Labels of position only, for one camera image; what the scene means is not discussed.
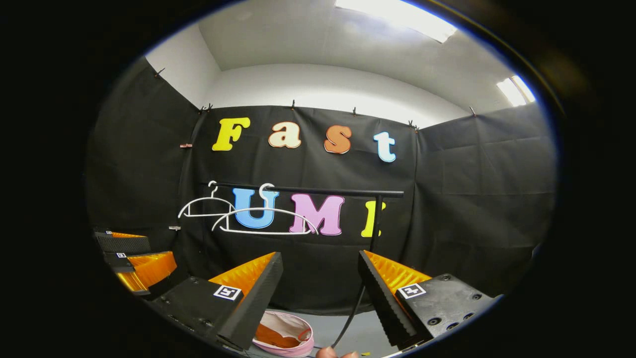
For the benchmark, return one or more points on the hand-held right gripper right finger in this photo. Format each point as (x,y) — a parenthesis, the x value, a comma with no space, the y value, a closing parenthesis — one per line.
(382,308)

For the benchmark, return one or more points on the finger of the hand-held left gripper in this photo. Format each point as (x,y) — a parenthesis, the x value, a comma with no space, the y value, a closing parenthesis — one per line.
(121,243)
(119,262)

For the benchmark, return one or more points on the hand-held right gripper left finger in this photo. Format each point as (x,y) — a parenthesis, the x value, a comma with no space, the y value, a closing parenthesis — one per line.
(253,308)

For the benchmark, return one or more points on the pink white laundry hamper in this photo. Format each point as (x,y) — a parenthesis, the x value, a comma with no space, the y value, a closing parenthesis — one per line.
(285,320)

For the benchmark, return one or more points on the white plastic clothes hanger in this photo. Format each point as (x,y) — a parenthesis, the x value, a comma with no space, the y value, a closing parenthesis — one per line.
(266,200)
(214,194)

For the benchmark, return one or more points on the black metal clothes rack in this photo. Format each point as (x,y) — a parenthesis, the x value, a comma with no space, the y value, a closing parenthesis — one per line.
(338,191)

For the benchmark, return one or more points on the black backdrop cloth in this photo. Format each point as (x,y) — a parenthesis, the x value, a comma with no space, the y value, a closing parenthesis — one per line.
(472,209)

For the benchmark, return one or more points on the small ceiling light panel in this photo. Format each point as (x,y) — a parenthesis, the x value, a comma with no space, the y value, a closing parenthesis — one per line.
(516,90)

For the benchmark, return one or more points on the large ceiling light panel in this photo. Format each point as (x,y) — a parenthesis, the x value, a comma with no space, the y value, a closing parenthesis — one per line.
(397,17)

